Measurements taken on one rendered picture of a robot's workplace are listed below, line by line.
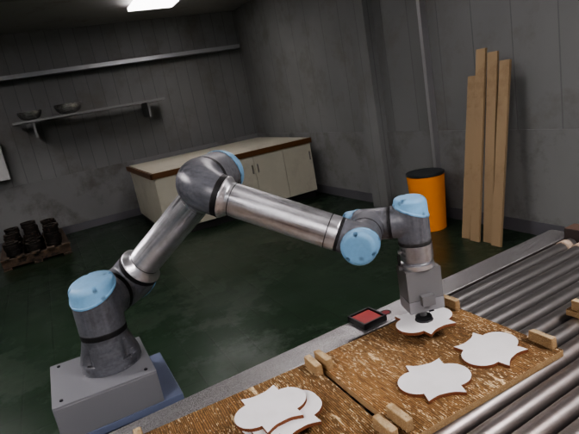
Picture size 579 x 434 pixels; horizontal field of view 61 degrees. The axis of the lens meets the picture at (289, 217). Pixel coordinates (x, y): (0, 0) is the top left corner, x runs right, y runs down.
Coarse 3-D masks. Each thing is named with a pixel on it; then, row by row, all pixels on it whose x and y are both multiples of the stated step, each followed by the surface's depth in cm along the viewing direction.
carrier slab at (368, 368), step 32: (480, 320) 120; (352, 352) 116; (384, 352) 114; (416, 352) 111; (448, 352) 109; (544, 352) 103; (352, 384) 104; (384, 384) 102; (480, 384) 97; (512, 384) 96; (384, 416) 93; (416, 416) 91; (448, 416) 90
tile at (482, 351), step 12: (480, 336) 112; (492, 336) 111; (504, 336) 110; (456, 348) 109; (468, 348) 108; (480, 348) 107; (492, 348) 106; (504, 348) 105; (516, 348) 105; (468, 360) 103; (480, 360) 103; (492, 360) 102; (504, 360) 101
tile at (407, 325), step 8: (432, 312) 121; (440, 312) 120; (448, 312) 120; (400, 320) 120; (408, 320) 119; (440, 320) 116; (448, 320) 116; (400, 328) 116; (408, 328) 115; (416, 328) 115; (424, 328) 114; (432, 328) 113; (440, 328) 114; (432, 336) 112
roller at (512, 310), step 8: (576, 272) 139; (560, 280) 136; (568, 280) 136; (576, 280) 137; (544, 288) 133; (552, 288) 133; (560, 288) 134; (528, 296) 130; (536, 296) 130; (544, 296) 131; (512, 304) 128; (520, 304) 128; (528, 304) 128; (536, 304) 129; (496, 312) 126; (504, 312) 125; (512, 312) 125; (520, 312) 126; (496, 320) 123; (504, 320) 124
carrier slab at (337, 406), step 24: (264, 384) 110; (288, 384) 108; (312, 384) 107; (216, 408) 104; (336, 408) 97; (360, 408) 96; (168, 432) 99; (192, 432) 98; (216, 432) 97; (240, 432) 95; (312, 432) 92; (336, 432) 91; (360, 432) 89
